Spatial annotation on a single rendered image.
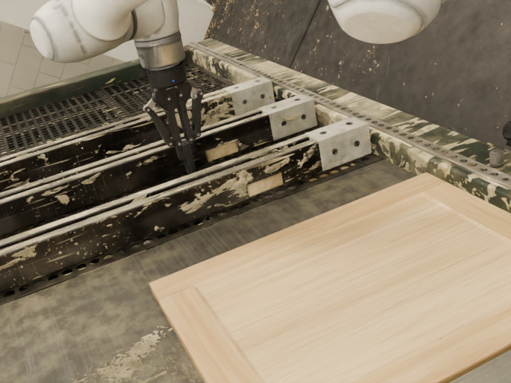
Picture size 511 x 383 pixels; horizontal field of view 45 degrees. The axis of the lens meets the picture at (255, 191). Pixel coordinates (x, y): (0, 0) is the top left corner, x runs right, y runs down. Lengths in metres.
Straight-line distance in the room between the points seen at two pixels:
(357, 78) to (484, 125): 0.83
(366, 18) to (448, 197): 0.53
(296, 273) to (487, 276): 0.28
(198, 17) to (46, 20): 3.66
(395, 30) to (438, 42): 1.98
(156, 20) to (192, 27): 3.53
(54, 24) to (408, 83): 1.90
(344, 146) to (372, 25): 0.65
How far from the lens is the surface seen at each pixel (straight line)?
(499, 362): 0.79
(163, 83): 1.23
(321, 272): 0.98
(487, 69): 2.46
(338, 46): 3.22
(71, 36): 1.08
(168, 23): 1.20
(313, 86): 1.71
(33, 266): 1.20
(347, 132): 1.33
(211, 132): 1.45
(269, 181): 1.27
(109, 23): 1.06
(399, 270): 0.97
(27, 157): 1.61
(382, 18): 0.69
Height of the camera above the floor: 1.76
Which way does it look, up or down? 30 degrees down
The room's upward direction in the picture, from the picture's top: 76 degrees counter-clockwise
